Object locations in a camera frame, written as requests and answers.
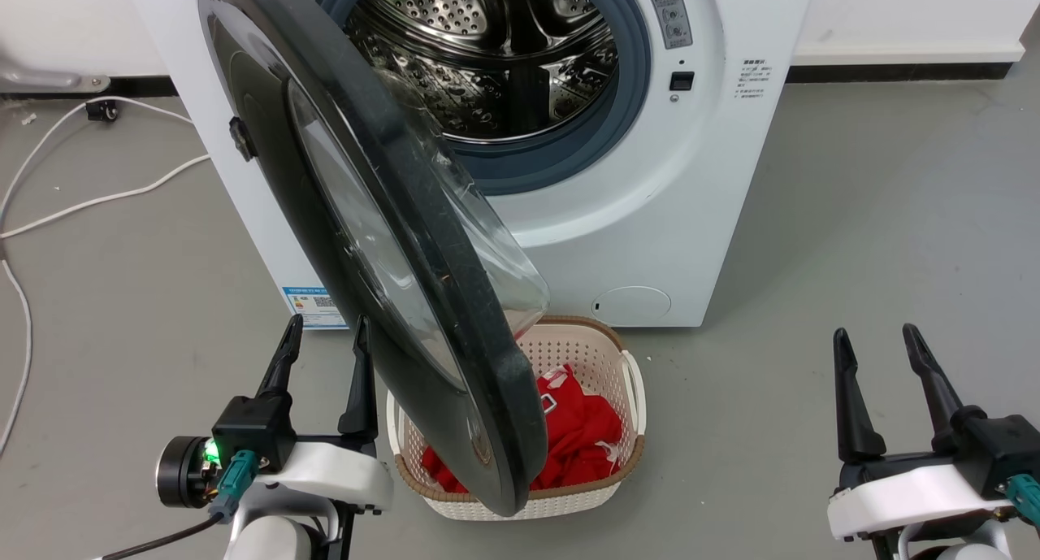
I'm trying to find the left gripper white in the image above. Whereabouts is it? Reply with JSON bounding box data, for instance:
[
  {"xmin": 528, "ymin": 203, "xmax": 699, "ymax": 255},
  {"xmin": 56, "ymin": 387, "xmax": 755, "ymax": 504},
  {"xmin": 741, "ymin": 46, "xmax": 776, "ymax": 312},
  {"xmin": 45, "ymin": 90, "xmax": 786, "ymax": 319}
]
[{"xmin": 155, "ymin": 314, "xmax": 396, "ymax": 517}]

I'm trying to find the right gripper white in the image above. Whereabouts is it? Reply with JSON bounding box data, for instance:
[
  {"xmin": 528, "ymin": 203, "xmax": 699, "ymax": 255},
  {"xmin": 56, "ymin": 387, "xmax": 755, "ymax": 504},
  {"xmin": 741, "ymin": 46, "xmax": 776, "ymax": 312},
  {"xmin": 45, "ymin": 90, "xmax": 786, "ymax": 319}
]
[{"xmin": 827, "ymin": 323, "xmax": 1018, "ymax": 543}]

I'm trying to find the black door latch hook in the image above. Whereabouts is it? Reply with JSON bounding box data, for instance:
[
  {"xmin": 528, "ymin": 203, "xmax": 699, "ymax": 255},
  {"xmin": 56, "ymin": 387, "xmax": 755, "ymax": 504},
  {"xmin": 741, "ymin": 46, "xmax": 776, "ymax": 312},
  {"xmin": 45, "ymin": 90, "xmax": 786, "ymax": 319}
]
[{"xmin": 228, "ymin": 116, "xmax": 260, "ymax": 163}]

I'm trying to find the black round washing machine door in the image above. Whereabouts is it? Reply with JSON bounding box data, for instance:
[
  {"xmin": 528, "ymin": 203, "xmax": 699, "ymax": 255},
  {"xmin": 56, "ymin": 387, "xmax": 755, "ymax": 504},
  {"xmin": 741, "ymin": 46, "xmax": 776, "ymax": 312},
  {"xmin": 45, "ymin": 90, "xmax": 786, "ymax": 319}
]
[{"xmin": 195, "ymin": 0, "xmax": 552, "ymax": 519}]

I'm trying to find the white front-load washing machine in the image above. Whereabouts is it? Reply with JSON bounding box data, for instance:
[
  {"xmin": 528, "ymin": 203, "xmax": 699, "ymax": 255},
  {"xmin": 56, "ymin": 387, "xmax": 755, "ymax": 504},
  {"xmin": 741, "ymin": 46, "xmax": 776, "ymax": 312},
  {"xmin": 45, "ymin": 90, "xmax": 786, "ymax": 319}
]
[{"xmin": 122, "ymin": 0, "xmax": 817, "ymax": 331}]

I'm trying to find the grey rubber door gasket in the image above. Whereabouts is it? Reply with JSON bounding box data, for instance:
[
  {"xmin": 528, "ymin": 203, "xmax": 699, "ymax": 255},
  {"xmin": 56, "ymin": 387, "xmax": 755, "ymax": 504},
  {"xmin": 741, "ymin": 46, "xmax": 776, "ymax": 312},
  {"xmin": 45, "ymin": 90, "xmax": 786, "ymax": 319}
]
[{"xmin": 315, "ymin": 0, "xmax": 653, "ymax": 197}]

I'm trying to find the blue energy label sticker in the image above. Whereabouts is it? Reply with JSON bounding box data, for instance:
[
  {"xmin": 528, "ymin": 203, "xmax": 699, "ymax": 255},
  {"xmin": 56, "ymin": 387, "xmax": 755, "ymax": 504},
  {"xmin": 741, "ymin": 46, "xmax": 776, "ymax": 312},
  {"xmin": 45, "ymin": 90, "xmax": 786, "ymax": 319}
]
[{"xmin": 282, "ymin": 286, "xmax": 349, "ymax": 332}]

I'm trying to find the red garment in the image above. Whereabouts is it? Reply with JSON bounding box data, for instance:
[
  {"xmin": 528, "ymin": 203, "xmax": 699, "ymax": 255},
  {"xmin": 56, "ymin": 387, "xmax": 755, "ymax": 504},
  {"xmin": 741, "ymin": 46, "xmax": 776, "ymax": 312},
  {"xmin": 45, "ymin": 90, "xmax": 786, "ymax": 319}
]
[{"xmin": 421, "ymin": 363, "xmax": 625, "ymax": 494}]

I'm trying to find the round white filter cover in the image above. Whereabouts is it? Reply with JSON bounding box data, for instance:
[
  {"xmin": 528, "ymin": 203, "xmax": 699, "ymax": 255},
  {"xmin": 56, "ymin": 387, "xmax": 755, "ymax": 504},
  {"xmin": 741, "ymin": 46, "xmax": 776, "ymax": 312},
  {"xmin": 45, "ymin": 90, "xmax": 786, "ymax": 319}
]
[{"xmin": 591, "ymin": 285, "xmax": 674, "ymax": 322}]

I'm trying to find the white perforated plastic laundry basket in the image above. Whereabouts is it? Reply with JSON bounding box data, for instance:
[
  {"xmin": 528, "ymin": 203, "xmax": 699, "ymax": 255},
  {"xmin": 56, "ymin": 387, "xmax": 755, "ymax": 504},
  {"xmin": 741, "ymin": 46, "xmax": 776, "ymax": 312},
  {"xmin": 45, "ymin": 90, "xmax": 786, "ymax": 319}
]
[{"xmin": 386, "ymin": 315, "xmax": 648, "ymax": 522}]

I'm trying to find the stainless steel perforated drum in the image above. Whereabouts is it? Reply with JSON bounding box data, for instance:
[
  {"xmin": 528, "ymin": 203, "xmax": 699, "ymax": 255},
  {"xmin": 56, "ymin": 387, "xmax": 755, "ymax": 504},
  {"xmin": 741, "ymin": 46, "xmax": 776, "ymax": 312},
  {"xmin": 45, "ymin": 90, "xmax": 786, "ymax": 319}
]
[{"xmin": 341, "ymin": 0, "xmax": 620, "ymax": 143}]

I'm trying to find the grey warning sticker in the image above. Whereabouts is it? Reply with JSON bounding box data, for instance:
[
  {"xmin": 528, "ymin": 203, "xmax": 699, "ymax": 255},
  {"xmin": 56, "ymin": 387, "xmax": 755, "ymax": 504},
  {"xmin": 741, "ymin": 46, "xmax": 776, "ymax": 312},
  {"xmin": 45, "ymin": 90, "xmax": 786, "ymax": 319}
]
[{"xmin": 642, "ymin": 0, "xmax": 695, "ymax": 51}]

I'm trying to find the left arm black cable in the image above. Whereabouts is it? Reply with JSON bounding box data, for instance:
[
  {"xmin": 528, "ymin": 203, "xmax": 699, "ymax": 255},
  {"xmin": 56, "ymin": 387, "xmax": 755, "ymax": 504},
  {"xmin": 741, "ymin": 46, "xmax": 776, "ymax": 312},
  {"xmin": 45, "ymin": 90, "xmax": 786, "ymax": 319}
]
[{"xmin": 99, "ymin": 450, "xmax": 262, "ymax": 560}]

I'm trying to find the short wavy white floor cable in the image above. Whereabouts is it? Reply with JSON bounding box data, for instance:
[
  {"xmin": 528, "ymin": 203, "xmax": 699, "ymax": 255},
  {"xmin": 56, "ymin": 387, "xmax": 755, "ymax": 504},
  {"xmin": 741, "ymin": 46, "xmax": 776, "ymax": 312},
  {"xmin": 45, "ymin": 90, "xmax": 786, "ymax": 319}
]
[{"xmin": 0, "ymin": 154, "xmax": 212, "ymax": 241}]

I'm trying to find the long looping white floor cable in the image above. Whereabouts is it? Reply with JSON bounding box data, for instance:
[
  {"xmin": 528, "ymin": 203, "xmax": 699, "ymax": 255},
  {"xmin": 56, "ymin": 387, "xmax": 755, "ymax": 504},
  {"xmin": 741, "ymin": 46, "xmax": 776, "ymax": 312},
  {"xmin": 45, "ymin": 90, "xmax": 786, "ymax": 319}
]
[{"xmin": 0, "ymin": 95, "xmax": 196, "ymax": 457}]

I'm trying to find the grey metal bracket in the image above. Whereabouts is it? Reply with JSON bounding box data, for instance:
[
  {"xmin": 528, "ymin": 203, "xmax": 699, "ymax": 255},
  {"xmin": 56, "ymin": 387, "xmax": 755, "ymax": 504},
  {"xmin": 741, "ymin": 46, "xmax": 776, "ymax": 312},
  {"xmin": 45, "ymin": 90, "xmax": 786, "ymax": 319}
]
[{"xmin": 0, "ymin": 44, "xmax": 111, "ymax": 96}]

